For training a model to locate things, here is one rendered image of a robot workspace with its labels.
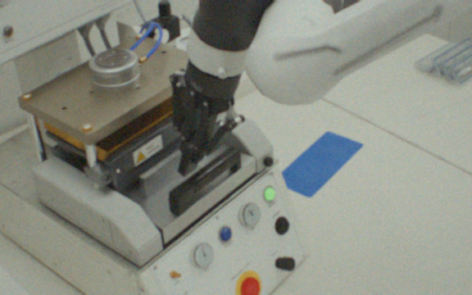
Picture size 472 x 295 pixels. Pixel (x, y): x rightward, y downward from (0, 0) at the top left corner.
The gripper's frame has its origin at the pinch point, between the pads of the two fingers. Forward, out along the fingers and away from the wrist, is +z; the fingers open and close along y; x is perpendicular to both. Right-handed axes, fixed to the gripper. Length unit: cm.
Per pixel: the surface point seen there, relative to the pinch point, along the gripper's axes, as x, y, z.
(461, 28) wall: 221, -13, 84
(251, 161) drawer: 10.2, 5.3, 4.0
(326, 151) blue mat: 46, 6, 27
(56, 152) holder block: -9.7, -20.0, 10.7
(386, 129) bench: 61, 12, 25
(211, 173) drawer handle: 0.6, 4.1, 0.7
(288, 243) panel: 12.4, 16.9, 17.8
